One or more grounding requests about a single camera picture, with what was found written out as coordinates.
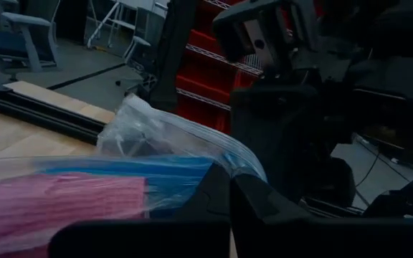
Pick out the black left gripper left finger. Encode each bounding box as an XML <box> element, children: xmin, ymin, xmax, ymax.
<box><xmin>48</xmin><ymin>163</ymin><xmax>231</xmax><ymax>258</ymax></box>

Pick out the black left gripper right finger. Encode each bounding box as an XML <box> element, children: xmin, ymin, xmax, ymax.
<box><xmin>229</xmin><ymin>173</ymin><xmax>413</xmax><ymax>258</ymax></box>

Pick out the clear zip bag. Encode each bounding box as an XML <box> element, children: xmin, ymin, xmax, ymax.
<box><xmin>0</xmin><ymin>93</ymin><xmax>268</xmax><ymax>258</ymax></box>

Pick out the pink bandage roll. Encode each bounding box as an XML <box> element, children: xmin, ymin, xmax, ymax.
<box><xmin>0</xmin><ymin>173</ymin><xmax>148</xmax><ymax>257</ymax></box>

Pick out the white metal stand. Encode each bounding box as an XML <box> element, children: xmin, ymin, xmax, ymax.
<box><xmin>86</xmin><ymin>0</ymin><xmax>139</xmax><ymax>49</ymax></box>

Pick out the grey blue office chair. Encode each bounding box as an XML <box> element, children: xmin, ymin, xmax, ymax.
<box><xmin>0</xmin><ymin>10</ymin><xmax>61</xmax><ymax>82</ymax></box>

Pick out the black aluminium table frame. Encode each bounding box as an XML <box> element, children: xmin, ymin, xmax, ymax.
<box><xmin>0</xmin><ymin>81</ymin><xmax>367</xmax><ymax>219</ymax></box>

